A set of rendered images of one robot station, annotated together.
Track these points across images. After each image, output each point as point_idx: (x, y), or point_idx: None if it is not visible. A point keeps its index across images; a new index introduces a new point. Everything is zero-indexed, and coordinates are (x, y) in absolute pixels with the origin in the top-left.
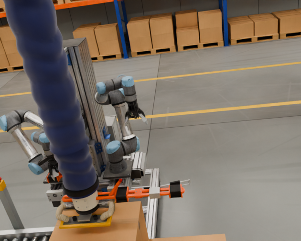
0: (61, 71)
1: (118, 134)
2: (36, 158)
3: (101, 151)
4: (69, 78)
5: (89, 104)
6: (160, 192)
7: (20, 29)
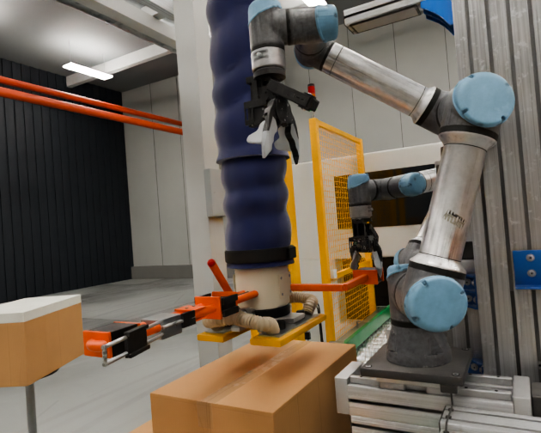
0: (208, 10)
1: None
2: (408, 244)
3: (471, 307)
4: (226, 22)
5: None
6: (142, 322)
7: None
